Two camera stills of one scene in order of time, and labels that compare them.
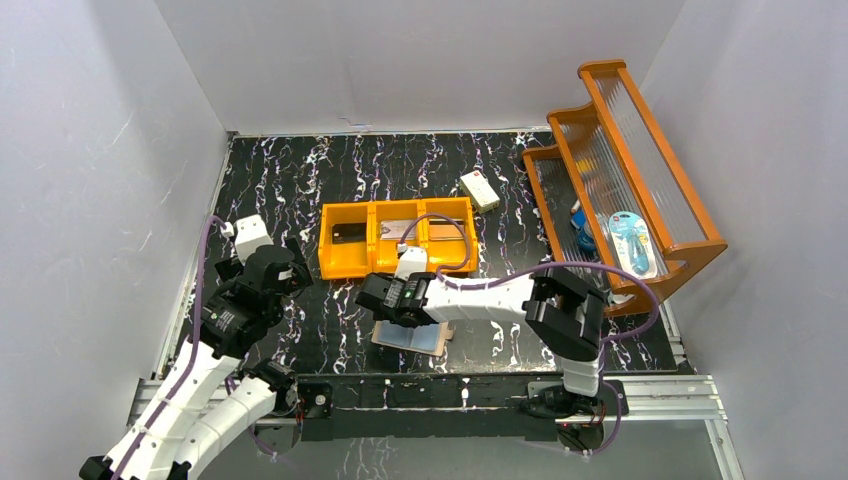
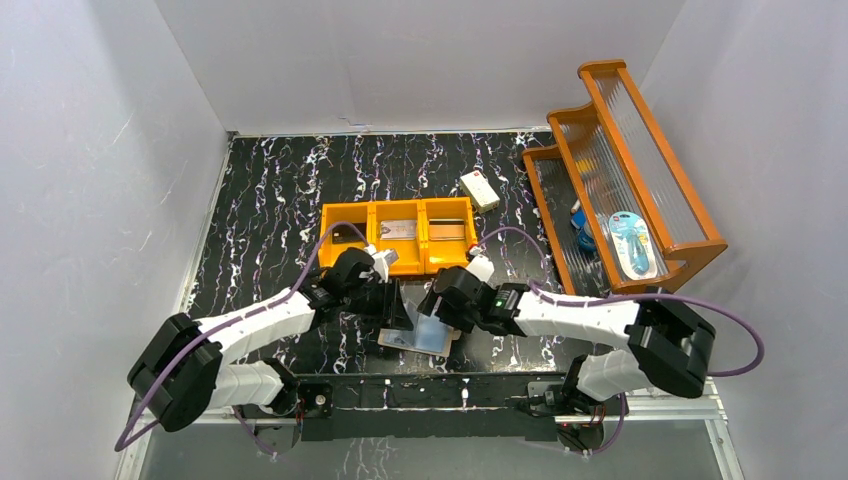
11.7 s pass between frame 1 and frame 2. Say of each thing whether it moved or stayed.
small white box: stayed
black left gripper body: moved
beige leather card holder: stayed
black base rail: stayed
